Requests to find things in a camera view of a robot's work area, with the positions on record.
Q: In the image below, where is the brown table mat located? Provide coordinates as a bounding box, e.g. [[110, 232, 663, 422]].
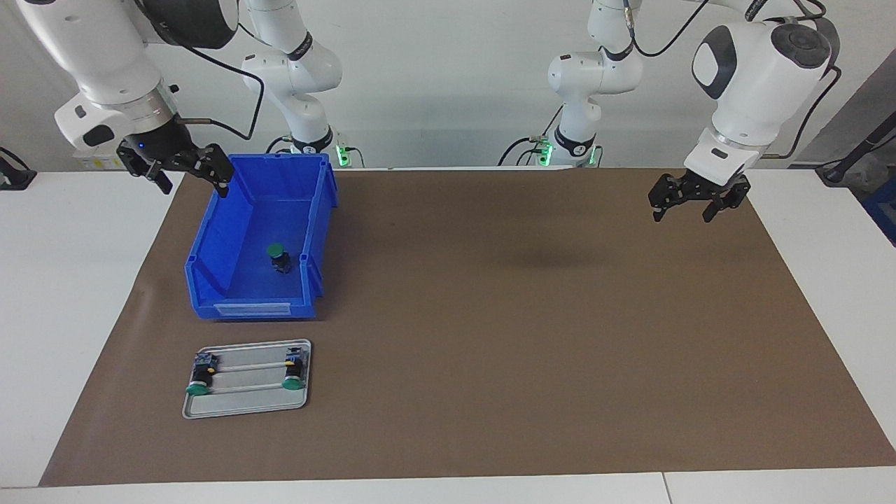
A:
[[38, 167, 896, 488]]

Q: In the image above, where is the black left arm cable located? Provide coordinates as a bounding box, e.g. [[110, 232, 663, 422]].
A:
[[619, 0, 842, 160]]

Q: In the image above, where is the black clamp mount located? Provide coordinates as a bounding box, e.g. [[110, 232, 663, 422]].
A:
[[0, 146, 37, 191]]

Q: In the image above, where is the blue crate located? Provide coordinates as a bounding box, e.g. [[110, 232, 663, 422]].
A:
[[860, 175, 896, 247]]

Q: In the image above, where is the white labelled box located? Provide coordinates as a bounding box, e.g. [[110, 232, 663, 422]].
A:
[[73, 147, 130, 172]]

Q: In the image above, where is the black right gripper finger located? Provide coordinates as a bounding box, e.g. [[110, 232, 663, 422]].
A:
[[175, 143, 235, 199], [115, 140, 174, 195]]

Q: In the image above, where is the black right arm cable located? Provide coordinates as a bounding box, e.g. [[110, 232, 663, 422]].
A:
[[140, 0, 267, 141]]

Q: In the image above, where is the blue plastic storage bin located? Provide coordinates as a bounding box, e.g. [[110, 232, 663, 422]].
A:
[[184, 153, 340, 321]]

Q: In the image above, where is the grey metal tray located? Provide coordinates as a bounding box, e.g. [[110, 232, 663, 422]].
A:
[[182, 339, 313, 420]]

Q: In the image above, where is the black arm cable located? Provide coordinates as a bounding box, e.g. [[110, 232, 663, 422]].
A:
[[140, 0, 267, 141], [619, 0, 842, 160]]

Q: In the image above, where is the black tripod pole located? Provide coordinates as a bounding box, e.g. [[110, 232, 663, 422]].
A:
[[815, 112, 896, 187]]

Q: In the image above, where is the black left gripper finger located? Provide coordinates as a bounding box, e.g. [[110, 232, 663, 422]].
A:
[[702, 176, 752, 224], [647, 174, 690, 223]]

